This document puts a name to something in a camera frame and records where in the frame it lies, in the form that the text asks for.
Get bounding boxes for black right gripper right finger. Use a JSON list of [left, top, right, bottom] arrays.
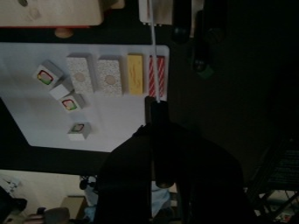
[[170, 123, 259, 224]]

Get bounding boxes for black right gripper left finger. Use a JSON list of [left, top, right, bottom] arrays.
[[94, 124, 155, 224]]

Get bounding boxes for white cleaver black handle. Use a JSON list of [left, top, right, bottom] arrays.
[[144, 0, 178, 189]]

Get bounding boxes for white toy knife holder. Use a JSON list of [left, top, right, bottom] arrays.
[[136, 0, 207, 27]]

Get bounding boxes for pale blue cloth bundle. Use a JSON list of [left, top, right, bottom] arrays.
[[83, 180, 174, 224]]

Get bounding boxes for brown cardboard box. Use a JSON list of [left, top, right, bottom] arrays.
[[59, 195, 88, 221]]

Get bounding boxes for black panel with white text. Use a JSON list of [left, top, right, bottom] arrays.
[[267, 148, 299, 189]]

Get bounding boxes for white rectangular cutting board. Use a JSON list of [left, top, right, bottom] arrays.
[[0, 42, 172, 153]]

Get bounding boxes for sushi roll toy piece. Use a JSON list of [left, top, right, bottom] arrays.
[[67, 121, 94, 143], [58, 93, 87, 114], [32, 59, 64, 90]]

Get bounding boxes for small white toy cube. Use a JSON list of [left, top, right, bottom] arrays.
[[48, 82, 76, 101]]

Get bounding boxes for speckled rice toy block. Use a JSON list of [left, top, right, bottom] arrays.
[[66, 52, 98, 95], [96, 55, 126, 98]]

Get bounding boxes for yellow egg toy block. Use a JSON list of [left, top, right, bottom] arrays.
[[126, 53, 146, 96]]

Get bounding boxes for small dark green toy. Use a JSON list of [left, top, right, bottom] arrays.
[[191, 43, 216, 81]]

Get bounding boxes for red striped toy block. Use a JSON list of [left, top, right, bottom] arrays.
[[147, 54, 167, 99]]

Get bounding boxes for wooden toy box red base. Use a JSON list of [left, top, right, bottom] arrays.
[[0, 0, 127, 39]]

